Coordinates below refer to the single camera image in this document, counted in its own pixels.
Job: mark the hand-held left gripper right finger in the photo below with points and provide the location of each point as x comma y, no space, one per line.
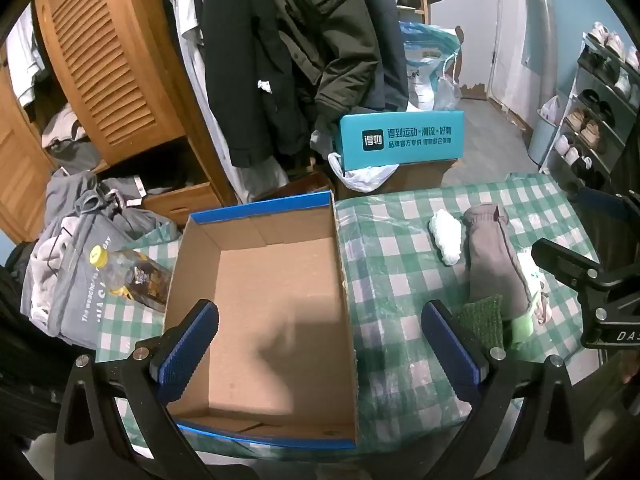
450,355

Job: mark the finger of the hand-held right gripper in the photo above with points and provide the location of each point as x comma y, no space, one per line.
607,205
565,260

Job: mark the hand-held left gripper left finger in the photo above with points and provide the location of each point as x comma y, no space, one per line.
187,355

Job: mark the green sock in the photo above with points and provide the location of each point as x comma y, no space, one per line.
480,320

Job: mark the printed white plastic bag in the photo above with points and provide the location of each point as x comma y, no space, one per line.
542,305

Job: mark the grey sock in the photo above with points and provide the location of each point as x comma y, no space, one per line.
492,270

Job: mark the cardboard box blue rim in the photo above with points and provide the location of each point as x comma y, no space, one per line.
280,285

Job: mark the white sock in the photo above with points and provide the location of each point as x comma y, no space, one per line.
447,237

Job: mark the group of shoes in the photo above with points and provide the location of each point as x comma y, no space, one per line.
590,132

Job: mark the light blue trash bin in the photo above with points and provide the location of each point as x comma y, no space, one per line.
542,142

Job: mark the plastic bottle yellow cap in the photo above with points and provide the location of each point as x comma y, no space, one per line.
135,275

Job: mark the metal shoe rack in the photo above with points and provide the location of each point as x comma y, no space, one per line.
600,100

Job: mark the green checked tablecloth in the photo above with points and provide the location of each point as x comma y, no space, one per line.
400,260

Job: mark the grey hoodie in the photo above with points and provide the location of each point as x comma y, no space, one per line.
75,280

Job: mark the dark cloth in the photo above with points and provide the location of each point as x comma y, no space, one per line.
20,360

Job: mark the teal shoe box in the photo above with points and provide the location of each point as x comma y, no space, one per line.
430,150

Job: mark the white door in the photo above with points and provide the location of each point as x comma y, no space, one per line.
520,35

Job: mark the plain white plastic bag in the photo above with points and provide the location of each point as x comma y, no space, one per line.
365,177

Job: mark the small brown cardboard box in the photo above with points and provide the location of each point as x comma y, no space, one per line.
300,187

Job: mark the large woven plastic sack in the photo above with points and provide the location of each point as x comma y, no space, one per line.
425,70

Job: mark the wooden wardrobe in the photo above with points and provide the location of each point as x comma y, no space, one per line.
20,170

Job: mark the pile of folded clothes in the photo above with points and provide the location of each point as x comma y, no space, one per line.
65,135

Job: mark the navy hanging coat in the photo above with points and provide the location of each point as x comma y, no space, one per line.
385,35

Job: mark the hanging dark jackets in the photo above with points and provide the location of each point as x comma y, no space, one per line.
192,60

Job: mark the black hanging coat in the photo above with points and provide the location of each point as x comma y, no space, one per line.
240,60

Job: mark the olive hanging jacket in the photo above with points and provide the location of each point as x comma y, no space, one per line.
340,50

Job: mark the louvered wooden wardrobe door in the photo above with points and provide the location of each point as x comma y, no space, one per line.
100,50

